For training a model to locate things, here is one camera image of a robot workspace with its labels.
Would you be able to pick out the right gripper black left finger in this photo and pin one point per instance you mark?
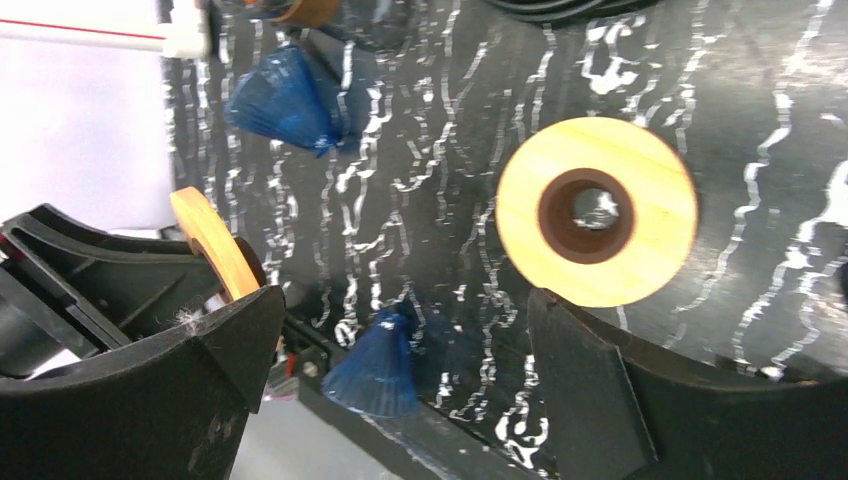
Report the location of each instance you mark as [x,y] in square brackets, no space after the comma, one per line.
[171,406]

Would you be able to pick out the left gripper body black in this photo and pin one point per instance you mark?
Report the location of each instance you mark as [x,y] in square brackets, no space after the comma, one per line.
[36,319]

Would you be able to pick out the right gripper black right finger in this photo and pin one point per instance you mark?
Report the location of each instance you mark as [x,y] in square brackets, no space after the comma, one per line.
[621,407]

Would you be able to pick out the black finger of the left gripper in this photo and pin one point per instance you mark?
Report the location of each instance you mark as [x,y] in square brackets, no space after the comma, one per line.
[106,290]

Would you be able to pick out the blue plastic dripper cone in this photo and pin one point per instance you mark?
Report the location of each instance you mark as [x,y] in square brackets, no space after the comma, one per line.
[279,99]

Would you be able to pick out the glass carafe with brown collar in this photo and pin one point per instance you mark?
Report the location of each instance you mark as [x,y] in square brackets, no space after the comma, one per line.
[309,13]

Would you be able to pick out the white pvc pipe frame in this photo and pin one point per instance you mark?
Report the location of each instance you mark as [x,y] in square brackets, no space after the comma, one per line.
[186,35]

